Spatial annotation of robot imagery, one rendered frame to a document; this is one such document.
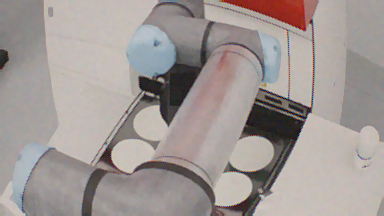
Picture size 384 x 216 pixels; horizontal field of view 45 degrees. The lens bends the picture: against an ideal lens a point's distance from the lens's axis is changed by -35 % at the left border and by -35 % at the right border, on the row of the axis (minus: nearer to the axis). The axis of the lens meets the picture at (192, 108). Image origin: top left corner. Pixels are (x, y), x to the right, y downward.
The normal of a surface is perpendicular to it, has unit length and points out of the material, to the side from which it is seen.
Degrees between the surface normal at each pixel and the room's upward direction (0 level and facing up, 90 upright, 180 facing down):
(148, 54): 90
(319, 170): 0
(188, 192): 40
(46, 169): 8
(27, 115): 0
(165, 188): 22
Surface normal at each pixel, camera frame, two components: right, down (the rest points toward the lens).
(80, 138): -0.04, -0.72
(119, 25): -0.46, 0.63
